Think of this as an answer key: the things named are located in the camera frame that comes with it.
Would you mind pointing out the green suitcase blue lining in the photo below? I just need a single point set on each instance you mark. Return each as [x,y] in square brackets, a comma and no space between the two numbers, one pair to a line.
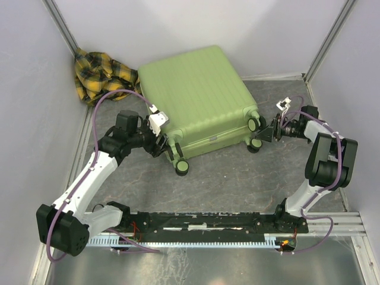
[208,105]

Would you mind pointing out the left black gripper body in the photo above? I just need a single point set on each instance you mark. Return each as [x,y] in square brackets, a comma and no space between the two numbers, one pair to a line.
[148,139]

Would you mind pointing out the left aluminium corner post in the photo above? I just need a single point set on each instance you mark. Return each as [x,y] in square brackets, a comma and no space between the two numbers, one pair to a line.
[57,17]

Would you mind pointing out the crumpled yellow plaid shirt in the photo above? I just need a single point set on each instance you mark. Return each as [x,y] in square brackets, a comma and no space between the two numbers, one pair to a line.
[96,74]

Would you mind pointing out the aluminium corner post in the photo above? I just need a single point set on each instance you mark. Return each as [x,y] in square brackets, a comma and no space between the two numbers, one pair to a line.
[329,39]
[57,17]

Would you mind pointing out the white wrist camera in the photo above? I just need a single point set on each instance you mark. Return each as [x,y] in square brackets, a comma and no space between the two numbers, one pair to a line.
[157,120]
[284,105]

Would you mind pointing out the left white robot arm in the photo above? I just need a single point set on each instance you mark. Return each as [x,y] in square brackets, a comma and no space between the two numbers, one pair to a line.
[65,225]

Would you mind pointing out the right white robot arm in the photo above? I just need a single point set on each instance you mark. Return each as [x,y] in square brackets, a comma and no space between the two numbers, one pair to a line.
[329,165]

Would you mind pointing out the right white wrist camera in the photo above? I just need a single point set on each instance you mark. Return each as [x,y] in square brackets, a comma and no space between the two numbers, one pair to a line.
[284,105]

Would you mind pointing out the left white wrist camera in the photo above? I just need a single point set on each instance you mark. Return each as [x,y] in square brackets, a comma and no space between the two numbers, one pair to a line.
[157,120]

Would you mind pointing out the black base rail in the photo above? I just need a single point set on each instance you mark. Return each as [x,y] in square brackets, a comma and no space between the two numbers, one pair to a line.
[210,227]

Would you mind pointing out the right aluminium corner post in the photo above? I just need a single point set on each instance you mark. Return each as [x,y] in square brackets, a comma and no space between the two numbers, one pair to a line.
[329,39]

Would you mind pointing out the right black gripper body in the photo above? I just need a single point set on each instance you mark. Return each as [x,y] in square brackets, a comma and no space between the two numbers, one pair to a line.
[288,130]

